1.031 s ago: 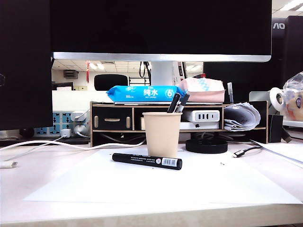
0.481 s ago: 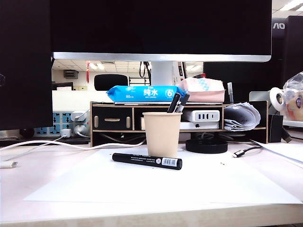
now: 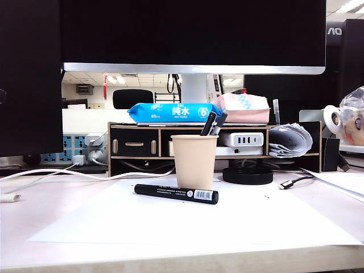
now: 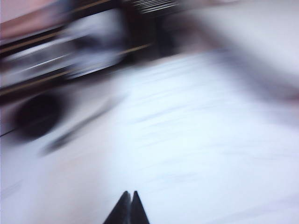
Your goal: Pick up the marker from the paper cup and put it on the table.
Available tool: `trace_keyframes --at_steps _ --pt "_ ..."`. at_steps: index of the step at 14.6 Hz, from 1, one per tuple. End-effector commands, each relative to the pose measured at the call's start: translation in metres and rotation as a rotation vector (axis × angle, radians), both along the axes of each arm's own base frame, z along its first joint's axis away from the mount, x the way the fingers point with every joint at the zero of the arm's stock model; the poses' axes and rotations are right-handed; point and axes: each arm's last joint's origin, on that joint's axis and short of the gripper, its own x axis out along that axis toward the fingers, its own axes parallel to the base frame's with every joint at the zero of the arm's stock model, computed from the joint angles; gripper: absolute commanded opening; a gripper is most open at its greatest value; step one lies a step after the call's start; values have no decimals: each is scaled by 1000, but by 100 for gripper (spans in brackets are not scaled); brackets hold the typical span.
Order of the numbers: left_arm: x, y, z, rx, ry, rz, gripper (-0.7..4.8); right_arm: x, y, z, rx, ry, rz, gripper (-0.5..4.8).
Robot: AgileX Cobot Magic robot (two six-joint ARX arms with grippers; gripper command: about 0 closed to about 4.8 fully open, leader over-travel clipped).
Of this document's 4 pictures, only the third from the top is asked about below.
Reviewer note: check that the black marker with barcode label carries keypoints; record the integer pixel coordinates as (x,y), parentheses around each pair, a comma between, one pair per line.
(170,192)

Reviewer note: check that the beige paper cup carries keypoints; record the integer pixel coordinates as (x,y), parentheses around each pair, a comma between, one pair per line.
(194,165)

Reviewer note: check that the black marker with grey cap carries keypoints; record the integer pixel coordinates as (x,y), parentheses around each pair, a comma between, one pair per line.
(219,124)

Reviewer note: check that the handwritten note paper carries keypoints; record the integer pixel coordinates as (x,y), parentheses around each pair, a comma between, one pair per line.
(347,182)

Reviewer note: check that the blue wet wipes pack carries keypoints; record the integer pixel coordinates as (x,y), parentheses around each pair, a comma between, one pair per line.
(159,112)

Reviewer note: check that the flat white box Apple logo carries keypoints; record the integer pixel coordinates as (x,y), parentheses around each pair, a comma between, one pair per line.
(227,151)

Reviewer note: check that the silver monitor stand column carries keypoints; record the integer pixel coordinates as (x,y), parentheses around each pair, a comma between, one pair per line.
(194,88)

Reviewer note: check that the black office chair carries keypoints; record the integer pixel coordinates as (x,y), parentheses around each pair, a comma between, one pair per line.
(132,98)

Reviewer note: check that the white USB hub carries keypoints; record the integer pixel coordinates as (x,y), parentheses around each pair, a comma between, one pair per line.
(246,139)

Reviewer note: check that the pink tissue pack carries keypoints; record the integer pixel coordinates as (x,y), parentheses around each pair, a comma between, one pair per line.
(249,115)

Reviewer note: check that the black round lid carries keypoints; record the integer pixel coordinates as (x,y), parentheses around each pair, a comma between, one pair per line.
(246,177)

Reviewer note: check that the white round power plug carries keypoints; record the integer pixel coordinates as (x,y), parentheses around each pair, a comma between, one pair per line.
(95,156)

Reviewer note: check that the white paper sheet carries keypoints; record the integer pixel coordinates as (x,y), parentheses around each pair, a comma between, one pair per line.
(170,224)

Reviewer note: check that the white charger plug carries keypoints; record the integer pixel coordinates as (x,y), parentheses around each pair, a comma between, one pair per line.
(92,138)

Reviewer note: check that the red hanging ornament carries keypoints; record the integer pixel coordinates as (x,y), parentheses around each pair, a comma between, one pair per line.
(105,85)

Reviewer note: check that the small white USB charger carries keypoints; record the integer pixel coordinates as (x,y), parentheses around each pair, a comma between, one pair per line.
(78,159)

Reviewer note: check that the folded stack of papers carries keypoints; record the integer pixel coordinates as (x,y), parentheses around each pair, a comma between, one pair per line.
(289,139)

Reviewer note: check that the large monitor with silver bezel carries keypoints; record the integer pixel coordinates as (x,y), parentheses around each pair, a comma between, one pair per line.
(193,28)

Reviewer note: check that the blue and white power strip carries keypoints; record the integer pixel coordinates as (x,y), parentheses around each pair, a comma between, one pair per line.
(70,140)

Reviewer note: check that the black background monitor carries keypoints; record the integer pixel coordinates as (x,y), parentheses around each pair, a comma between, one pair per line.
(297,91)

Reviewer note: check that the silver metal stand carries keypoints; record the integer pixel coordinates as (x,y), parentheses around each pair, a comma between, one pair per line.
(310,116)

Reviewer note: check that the black wooden desk organizer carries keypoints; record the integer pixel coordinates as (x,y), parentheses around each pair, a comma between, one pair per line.
(314,162)

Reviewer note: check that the dark black monitor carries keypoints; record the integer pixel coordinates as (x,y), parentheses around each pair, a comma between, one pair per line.
(28,85)

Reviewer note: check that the white shelf board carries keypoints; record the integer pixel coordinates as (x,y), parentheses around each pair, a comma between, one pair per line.
(352,148)

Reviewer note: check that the clear plastic bag of bread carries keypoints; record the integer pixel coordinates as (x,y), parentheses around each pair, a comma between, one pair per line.
(352,125)

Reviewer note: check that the black AOC monitor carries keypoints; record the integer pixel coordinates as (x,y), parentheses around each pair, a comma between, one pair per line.
(352,57)

